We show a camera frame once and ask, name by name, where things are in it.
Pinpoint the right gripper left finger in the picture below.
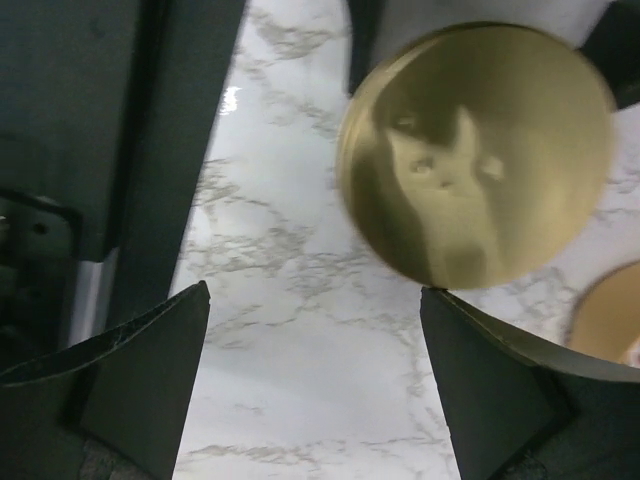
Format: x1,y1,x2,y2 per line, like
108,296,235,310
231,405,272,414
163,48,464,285
1,282,210,479

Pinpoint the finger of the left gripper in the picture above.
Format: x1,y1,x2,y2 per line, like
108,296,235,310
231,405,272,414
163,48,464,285
346,0,386,95
577,1,639,109

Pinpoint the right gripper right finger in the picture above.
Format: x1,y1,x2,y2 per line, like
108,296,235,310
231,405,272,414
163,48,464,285
420,287,639,480

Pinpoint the gold metal lid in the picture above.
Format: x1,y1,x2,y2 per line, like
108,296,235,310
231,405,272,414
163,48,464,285
336,21,616,290

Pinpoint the tan tray of lollipops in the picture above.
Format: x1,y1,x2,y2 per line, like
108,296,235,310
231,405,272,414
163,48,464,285
567,262,639,368

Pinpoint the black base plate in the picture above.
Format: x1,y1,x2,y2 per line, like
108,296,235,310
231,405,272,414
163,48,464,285
1,0,245,366

